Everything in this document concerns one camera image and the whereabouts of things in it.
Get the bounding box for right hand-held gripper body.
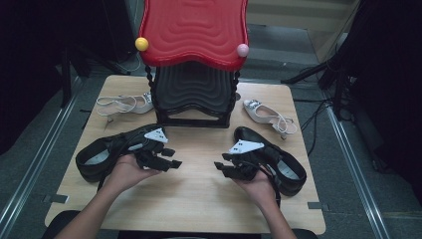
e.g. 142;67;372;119
228;139;270;182

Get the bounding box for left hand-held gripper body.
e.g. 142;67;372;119
127;127;169;170

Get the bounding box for black leather shoe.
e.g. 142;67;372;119
75;123;167;183
233;125;308;197

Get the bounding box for white strappy sandal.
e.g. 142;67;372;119
243;99;299;140
96;92;154;123

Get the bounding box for red and black shoe rack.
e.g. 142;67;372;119
134;0;250;129

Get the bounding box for person's right hand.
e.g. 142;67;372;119
232;170;278;212

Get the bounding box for person's left hand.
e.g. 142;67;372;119
105;153;162;195

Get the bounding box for dark metal stand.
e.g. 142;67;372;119
59;49;73;109

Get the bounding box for black tripod stand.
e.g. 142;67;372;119
280;56;352;120

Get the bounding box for dark curtain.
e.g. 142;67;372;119
317;0;422;207
0;0;133;155

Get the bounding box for right hand-held gripper cable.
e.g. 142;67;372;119
250;160;283;207

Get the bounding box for white floor cable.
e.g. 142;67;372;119
115;53;142;75

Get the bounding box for black floor cables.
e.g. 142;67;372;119
293;98;332;157

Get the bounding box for metal floor rail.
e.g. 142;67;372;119
324;106;391;239
0;76;83;230

